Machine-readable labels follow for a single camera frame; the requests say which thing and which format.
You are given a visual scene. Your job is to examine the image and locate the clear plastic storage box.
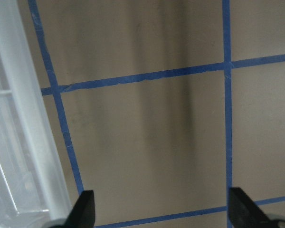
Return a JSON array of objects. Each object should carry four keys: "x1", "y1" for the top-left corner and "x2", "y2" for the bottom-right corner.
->
[{"x1": 0, "y1": 0, "x2": 71, "y2": 228}]

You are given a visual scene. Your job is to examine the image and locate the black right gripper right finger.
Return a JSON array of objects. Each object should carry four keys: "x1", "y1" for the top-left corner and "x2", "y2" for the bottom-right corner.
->
[{"x1": 228, "y1": 187, "x2": 276, "y2": 228}]

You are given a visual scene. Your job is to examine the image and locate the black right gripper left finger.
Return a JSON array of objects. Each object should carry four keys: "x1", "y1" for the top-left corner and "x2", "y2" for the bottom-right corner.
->
[{"x1": 64, "y1": 190, "x2": 95, "y2": 228}]

